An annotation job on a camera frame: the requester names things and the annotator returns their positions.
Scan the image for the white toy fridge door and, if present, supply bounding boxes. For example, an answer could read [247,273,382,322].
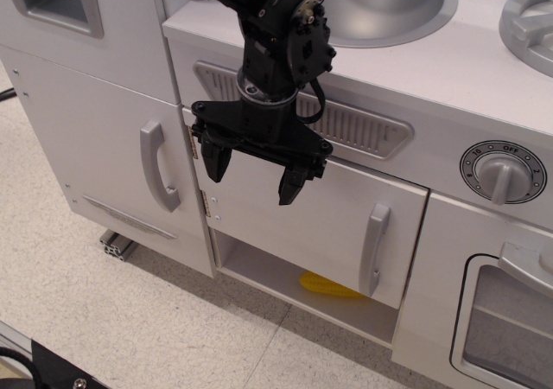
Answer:
[1,47,215,276]

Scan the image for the silver timer knob dial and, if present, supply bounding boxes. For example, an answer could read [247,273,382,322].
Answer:
[460,140,548,206]

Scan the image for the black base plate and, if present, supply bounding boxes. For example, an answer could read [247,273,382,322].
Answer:
[31,340,108,389]

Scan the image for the silver oven door handle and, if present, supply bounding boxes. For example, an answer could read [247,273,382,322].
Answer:
[498,242,552,293]

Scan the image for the silver toy sink bowl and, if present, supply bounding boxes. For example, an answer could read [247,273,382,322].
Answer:
[323,0,458,48]

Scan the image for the silver stove burner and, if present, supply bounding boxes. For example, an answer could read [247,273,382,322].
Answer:
[499,0,552,77]

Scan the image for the yellow toy corn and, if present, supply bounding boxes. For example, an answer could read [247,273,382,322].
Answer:
[299,271,364,298]

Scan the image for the silver fridge dispenser recess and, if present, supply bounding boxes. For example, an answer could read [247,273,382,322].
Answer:
[0,0,105,41]

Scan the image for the silver fridge nameplate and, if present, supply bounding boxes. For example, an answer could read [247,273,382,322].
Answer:
[82,194,178,239]

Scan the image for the white toy kitchen body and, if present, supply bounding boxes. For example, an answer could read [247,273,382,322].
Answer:
[1,0,552,388]

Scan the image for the white toy oven door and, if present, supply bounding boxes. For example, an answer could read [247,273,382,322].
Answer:
[392,194,552,388]

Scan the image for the black cable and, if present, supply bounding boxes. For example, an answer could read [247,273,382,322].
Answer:
[0,348,44,389]

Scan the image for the silver cabinet door handle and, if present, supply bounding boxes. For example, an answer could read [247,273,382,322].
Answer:
[359,203,391,297]

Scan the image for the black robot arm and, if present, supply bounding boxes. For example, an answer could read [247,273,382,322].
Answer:
[191,0,336,206]

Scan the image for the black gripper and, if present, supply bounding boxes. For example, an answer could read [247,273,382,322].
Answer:
[192,95,333,206]

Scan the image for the aluminium extrusion rail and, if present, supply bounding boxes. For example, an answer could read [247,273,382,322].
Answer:
[99,230,138,262]

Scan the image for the white cabinet door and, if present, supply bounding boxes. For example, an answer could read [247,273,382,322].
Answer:
[181,106,430,311]

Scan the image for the silver fridge door handle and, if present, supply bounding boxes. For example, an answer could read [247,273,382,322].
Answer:
[139,120,181,213]

